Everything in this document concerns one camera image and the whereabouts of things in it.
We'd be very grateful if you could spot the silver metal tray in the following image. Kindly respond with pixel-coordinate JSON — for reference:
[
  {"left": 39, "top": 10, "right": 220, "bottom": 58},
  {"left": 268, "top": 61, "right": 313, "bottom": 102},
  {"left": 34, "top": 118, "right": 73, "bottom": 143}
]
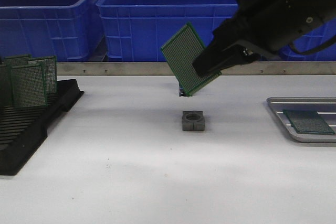
[{"left": 267, "top": 97, "right": 335, "bottom": 143}]

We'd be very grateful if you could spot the black slotted board rack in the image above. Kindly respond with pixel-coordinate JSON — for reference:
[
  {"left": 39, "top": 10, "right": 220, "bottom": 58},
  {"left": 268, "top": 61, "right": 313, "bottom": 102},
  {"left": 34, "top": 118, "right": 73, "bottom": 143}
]
[{"left": 1, "top": 79, "right": 84, "bottom": 176}]

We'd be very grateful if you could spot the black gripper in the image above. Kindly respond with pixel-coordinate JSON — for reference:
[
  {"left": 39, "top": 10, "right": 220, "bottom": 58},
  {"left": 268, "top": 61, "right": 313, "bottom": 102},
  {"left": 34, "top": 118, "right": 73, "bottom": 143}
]
[{"left": 192, "top": 0, "right": 328, "bottom": 77}]

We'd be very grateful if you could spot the red emergency stop button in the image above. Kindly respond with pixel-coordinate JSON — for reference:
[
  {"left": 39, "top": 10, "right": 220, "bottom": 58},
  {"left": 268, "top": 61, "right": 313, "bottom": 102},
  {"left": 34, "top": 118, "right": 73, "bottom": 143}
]
[{"left": 178, "top": 82, "right": 193, "bottom": 97}]

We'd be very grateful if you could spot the center blue plastic bin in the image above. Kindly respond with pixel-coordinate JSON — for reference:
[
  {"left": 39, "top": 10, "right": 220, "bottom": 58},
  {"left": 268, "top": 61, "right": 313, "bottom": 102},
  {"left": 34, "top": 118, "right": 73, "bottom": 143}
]
[{"left": 97, "top": 0, "right": 238, "bottom": 62}]

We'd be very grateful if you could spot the blue plastic bin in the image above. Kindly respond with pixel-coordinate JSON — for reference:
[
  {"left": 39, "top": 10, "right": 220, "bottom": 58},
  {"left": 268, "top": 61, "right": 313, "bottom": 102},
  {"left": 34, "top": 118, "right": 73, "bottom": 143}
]
[
  {"left": 1, "top": 0, "right": 103, "bottom": 62},
  {"left": 97, "top": 0, "right": 238, "bottom": 62},
  {"left": 278, "top": 18, "right": 335, "bottom": 61}
]

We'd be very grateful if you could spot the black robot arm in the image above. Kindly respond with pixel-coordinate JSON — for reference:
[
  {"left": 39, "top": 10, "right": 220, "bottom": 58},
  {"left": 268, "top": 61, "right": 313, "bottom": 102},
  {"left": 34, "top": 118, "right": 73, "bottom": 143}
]
[{"left": 192, "top": 0, "right": 335, "bottom": 77}]

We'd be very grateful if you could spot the left blue plastic bin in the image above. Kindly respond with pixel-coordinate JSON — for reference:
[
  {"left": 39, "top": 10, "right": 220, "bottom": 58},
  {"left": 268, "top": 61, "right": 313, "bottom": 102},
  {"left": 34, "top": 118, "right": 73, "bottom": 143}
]
[{"left": 1, "top": 0, "right": 103, "bottom": 62}]

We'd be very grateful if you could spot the gray square mounting block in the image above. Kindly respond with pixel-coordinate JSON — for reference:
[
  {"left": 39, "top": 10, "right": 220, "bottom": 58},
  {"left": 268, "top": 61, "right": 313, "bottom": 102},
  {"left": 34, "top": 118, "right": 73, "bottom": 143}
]
[{"left": 182, "top": 111, "right": 205, "bottom": 131}]

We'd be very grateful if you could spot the green circuit board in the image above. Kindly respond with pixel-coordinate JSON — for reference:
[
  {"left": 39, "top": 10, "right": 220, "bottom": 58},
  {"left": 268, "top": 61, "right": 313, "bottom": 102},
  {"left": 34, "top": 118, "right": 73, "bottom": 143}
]
[
  {"left": 4, "top": 54, "right": 31, "bottom": 66},
  {"left": 283, "top": 110, "right": 335, "bottom": 135},
  {"left": 161, "top": 22, "right": 222, "bottom": 97},
  {"left": 28, "top": 56, "right": 57, "bottom": 94},
  {"left": 10, "top": 63, "right": 47, "bottom": 108}
]

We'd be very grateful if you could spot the black cable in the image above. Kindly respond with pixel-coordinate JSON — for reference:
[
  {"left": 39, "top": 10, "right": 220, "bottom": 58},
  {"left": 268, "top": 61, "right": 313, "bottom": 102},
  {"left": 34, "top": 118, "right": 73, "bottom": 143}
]
[{"left": 288, "top": 34, "right": 336, "bottom": 56}]

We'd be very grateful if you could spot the metal table edge rail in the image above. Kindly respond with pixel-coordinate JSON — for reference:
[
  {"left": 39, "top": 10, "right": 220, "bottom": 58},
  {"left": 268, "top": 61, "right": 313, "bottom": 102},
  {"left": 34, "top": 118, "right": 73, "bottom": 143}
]
[{"left": 57, "top": 61, "right": 335, "bottom": 76}]

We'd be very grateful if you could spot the right blue plastic bin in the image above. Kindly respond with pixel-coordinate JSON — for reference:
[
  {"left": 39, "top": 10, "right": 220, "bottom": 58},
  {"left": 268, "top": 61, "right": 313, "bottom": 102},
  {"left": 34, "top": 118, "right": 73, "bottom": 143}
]
[{"left": 278, "top": 18, "right": 335, "bottom": 61}]

